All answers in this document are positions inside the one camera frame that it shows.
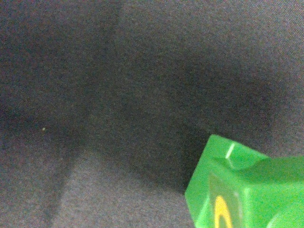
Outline black tablecloth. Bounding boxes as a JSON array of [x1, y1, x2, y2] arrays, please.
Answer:
[[0, 0, 304, 228]]

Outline green block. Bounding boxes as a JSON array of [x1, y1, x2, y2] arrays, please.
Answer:
[[185, 134, 304, 228]]

